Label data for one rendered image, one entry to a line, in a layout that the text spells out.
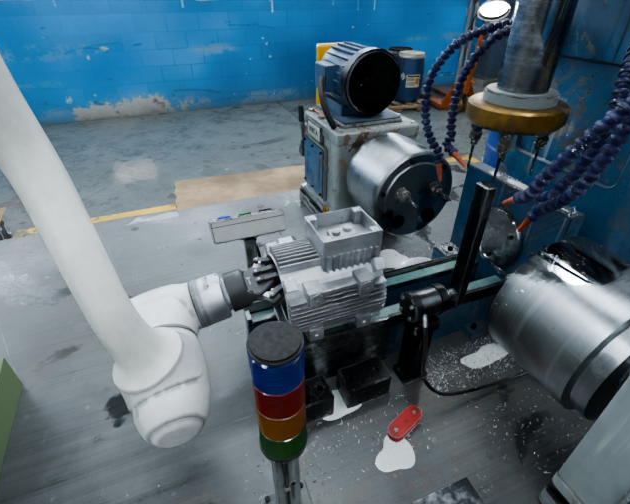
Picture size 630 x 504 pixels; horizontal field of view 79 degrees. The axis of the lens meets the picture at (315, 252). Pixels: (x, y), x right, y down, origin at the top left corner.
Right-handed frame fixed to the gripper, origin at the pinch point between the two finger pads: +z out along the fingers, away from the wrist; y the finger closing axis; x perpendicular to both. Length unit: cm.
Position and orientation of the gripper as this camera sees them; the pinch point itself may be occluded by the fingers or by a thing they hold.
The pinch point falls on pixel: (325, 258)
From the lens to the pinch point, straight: 76.9
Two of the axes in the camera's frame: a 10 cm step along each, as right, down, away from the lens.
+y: -3.7, -5.3, 7.6
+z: 9.2, -3.3, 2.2
